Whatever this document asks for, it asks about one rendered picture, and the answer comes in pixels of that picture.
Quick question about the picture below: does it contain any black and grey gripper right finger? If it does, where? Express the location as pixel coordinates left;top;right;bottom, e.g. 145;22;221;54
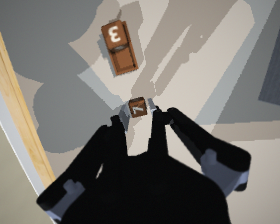
143;98;251;198

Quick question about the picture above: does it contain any brown cube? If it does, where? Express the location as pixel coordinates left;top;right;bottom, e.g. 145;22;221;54
128;97;147;118
101;20;129;52

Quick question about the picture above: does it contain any brown wooden tray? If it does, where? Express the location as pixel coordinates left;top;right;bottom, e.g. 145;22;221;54
107;21;138;76

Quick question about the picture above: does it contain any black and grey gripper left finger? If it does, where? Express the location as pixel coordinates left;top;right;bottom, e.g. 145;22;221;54
36;105;130;224

